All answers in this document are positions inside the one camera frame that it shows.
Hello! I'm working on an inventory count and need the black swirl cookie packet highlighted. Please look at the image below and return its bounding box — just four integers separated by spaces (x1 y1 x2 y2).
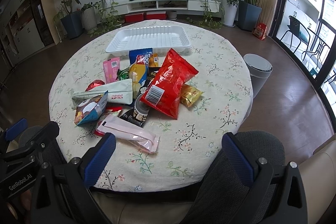
120 94 150 127

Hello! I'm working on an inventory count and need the orange snack packet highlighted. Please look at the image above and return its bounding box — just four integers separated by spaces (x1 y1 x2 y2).
149 53 159 68

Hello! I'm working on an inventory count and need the grey round trash bin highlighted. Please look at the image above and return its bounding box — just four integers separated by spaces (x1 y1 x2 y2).
243 53 273 98

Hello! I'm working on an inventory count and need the blue yellow Tipo packet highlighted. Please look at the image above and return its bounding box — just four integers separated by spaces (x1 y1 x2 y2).
129 48 153 86

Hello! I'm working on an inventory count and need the red white biscuit packet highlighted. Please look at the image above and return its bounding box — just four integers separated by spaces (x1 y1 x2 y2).
104 106 122 116

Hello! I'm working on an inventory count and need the light pink long packet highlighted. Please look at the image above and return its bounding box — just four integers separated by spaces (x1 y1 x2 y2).
94 114 159 153

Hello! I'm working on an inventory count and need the red storage box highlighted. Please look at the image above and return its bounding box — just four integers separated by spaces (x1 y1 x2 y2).
124 12 145 23
145 11 167 20

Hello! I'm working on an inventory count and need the small white floor pot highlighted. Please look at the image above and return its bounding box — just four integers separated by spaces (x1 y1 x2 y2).
166 10 177 20

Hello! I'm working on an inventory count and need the pale green snack pouch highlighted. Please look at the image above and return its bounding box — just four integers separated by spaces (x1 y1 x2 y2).
71 78 134 110

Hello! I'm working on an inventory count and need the right red storage box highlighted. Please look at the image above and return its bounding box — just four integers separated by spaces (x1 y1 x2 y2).
145 11 167 20

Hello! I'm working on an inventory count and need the black balcony chair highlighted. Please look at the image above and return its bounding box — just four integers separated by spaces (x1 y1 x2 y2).
278 15 313 55

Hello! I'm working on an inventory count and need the round red foil snack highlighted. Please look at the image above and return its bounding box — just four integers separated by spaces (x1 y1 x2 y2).
85 80 105 92

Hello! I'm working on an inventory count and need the pink barcode snack packet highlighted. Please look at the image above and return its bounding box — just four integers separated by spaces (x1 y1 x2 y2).
103 57 120 84

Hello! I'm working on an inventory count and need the trailing vine plant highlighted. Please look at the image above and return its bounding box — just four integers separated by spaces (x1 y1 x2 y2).
88 0 121 36

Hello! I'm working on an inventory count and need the wooden storage cabinet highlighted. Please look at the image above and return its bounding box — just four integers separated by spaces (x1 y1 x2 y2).
1 0 61 66

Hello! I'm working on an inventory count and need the plant white ribbed pot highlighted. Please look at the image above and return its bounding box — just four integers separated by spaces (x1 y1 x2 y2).
81 2 97 32

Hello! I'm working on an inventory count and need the red gift bag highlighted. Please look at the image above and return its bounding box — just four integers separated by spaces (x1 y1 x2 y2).
253 23 267 40

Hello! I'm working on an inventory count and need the large red chip bag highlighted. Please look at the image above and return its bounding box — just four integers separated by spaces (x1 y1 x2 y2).
141 49 198 119

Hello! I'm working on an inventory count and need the gold foil snack packet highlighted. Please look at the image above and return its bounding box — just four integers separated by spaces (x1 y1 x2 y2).
180 84 203 107

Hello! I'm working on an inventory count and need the left red storage box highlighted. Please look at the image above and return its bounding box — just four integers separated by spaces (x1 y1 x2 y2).
124 12 145 23

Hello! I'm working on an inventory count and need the blue panda snack bag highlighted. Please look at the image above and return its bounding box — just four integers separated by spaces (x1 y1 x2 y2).
74 91 108 126

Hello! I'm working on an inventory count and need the hanging vine on console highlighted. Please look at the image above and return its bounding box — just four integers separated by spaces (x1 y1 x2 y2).
187 0 222 30

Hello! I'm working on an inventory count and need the green red seed packet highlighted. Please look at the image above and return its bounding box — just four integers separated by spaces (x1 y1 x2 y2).
117 67 130 81

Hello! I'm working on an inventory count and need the plant tall white pot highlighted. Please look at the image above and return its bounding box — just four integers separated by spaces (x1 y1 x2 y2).
220 0 239 28

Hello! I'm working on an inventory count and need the white plastic tray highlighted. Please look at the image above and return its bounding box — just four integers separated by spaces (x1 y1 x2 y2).
105 26 191 56

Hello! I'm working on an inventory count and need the white TV console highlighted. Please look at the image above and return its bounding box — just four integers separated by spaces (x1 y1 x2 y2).
112 0 221 16

